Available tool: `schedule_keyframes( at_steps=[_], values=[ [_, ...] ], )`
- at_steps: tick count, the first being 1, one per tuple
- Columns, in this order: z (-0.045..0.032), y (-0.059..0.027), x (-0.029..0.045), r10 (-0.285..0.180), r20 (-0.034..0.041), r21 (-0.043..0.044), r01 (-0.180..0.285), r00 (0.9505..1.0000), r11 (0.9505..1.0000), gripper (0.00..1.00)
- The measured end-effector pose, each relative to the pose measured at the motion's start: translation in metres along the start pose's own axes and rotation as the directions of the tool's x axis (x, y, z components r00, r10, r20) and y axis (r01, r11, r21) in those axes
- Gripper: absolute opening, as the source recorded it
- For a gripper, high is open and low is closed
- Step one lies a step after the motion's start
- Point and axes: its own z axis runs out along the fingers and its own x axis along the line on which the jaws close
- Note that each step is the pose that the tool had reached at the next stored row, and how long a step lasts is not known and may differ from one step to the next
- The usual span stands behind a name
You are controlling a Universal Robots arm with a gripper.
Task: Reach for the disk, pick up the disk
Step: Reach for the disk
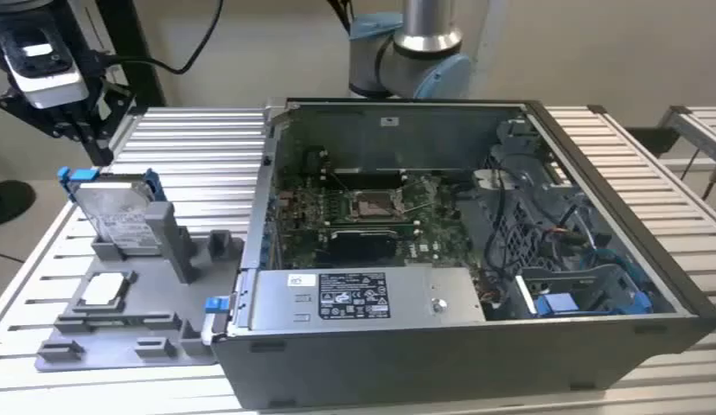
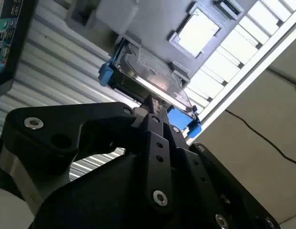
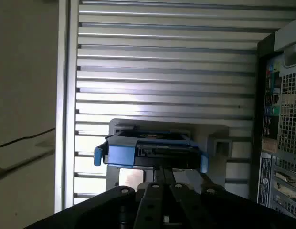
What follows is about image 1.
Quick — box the black block by table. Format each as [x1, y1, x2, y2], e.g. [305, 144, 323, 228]
[624, 126, 679, 157]

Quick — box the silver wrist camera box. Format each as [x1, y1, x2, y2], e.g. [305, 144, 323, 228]
[0, 19, 86, 110]

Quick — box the black round stand base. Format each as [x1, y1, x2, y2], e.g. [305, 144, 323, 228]
[0, 179, 36, 228]

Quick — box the green motherboard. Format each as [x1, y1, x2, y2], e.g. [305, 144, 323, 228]
[268, 170, 487, 271]

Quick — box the silver CPU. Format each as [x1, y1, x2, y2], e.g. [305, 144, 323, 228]
[82, 272, 132, 306]

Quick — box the blue carrier in bay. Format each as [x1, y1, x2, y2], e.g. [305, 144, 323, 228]
[532, 293, 579, 320]

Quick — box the grey parts rack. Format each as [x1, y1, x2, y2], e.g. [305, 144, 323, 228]
[32, 201, 247, 374]

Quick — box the hard disk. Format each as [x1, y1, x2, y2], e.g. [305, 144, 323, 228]
[56, 166, 168, 252]

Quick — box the silver power supply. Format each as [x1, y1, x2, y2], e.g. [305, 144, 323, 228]
[247, 266, 487, 332]

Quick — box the CPU socket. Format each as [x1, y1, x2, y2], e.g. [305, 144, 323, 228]
[348, 189, 403, 220]

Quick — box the RAM slot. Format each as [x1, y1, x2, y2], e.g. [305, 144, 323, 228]
[320, 169, 408, 191]

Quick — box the green RAM stick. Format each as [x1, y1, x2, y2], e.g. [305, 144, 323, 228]
[73, 316, 175, 329]

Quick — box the metal slat side table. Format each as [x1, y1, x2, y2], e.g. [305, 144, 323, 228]
[656, 105, 716, 174]

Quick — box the black graphics card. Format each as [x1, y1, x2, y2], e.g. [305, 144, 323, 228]
[325, 228, 400, 265]

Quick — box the black upright post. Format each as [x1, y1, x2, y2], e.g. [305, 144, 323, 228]
[102, 0, 165, 107]

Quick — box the black open PC case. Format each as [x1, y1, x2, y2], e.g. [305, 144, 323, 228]
[209, 97, 716, 410]

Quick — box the black camera cable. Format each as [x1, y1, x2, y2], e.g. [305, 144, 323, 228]
[94, 0, 224, 75]

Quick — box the black label sticker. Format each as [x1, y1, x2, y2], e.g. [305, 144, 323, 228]
[316, 271, 387, 321]

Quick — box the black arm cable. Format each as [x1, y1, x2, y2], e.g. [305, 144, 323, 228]
[325, 0, 353, 34]

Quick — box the black wire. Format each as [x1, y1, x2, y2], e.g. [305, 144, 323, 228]
[482, 153, 566, 278]

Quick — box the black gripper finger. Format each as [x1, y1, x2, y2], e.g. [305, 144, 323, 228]
[74, 124, 114, 168]

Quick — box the blue wire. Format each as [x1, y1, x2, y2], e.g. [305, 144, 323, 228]
[580, 245, 644, 303]

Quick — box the grey metal disk bay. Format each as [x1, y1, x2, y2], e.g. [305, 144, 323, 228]
[454, 118, 679, 322]

